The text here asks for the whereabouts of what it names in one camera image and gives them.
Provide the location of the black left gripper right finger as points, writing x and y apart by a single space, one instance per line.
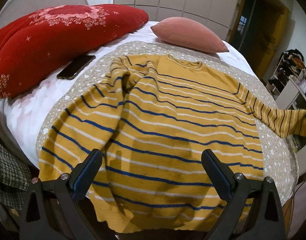
265 219

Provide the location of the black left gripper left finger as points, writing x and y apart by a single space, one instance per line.
51 208

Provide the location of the yellow blue-striped knit sweater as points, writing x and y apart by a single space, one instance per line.
152 116

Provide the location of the checkered grey cloth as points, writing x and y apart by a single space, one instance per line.
15 178

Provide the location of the beige heart-dotted quilt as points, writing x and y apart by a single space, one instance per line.
279 162

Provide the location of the black smartphone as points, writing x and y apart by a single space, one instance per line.
75 67

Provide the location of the red floral long pillow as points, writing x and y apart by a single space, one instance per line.
37 44

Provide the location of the dark wooden doorway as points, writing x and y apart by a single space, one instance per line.
257 32

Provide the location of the pink square cushion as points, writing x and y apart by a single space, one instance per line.
190 34

